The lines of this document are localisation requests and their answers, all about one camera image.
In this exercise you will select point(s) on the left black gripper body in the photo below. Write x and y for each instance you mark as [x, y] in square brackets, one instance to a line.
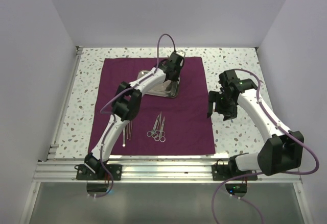
[177, 71]

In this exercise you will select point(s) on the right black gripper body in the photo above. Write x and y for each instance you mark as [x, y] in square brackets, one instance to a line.
[227, 107]

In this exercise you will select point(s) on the steel instrument tray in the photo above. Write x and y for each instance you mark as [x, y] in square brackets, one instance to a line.
[168, 89]

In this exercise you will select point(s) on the purple surgical wrap cloth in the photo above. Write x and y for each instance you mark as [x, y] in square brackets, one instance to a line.
[187, 129]

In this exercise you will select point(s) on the steel surgical scissors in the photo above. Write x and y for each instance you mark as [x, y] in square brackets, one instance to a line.
[160, 134]

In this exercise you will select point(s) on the steel hemostat clamp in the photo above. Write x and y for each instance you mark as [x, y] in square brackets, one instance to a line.
[156, 127]

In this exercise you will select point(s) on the thin pink-tipped tweezers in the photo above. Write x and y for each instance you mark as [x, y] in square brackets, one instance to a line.
[130, 125]

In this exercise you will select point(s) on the steel forceps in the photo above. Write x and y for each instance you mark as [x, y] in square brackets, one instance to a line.
[124, 137]

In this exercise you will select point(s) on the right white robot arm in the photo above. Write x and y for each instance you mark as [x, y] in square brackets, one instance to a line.
[282, 148]

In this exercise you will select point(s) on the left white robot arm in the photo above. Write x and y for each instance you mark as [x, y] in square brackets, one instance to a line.
[125, 106]

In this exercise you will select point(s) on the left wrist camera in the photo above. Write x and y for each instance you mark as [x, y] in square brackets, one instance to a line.
[181, 53]

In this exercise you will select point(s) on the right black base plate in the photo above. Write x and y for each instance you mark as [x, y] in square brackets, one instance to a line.
[221, 171]

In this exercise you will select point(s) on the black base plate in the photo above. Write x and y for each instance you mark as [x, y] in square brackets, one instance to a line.
[221, 171]
[85, 174]

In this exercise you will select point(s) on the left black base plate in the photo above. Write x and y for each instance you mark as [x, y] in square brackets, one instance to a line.
[85, 174]

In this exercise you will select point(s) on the aluminium left side rail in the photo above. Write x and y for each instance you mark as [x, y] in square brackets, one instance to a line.
[54, 144]

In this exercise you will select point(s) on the aluminium rail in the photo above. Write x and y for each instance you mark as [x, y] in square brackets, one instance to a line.
[177, 170]
[54, 144]

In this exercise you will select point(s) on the aluminium front rail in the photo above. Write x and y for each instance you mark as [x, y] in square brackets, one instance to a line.
[177, 170]

